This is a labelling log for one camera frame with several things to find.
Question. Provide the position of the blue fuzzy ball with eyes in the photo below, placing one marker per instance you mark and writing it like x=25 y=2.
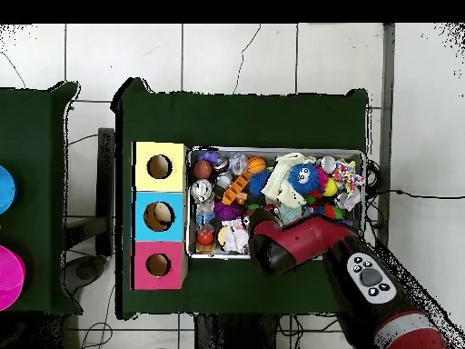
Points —
x=303 y=178

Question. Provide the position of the blue spiky ball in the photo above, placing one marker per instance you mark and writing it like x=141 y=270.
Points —
x=258 y=183

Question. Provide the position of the magenta bowl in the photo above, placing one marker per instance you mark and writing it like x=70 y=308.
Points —
x=11 y=276

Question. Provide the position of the clear mesh bin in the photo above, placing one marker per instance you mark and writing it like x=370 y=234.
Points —
x=272 y=149

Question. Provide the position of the brown football toy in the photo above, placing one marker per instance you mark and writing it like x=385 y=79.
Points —
x=202 y=169

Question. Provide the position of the purple spiky toy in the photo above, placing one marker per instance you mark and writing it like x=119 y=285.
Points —
x=226 y=211

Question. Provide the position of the blue bowl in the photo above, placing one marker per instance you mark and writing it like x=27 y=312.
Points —
x=6 y=189

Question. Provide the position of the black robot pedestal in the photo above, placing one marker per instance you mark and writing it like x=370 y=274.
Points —
x=236 y=334

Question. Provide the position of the wooden box with three holes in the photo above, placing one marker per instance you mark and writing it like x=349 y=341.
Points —
x=170 y=178

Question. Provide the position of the silver drink can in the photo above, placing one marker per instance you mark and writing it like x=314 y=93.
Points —
x=201 y=191

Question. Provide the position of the dark green tablecloth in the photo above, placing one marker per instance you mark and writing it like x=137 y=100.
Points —
x=32 y=127
x=236 y=120

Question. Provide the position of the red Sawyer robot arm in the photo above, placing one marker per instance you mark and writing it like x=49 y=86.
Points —
x=308 y=240

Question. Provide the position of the orange basketball toy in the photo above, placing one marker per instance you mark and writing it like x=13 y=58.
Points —
x=256 y=164

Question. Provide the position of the orange plastic block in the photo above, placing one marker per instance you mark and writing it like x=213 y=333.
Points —
x=236 y=189

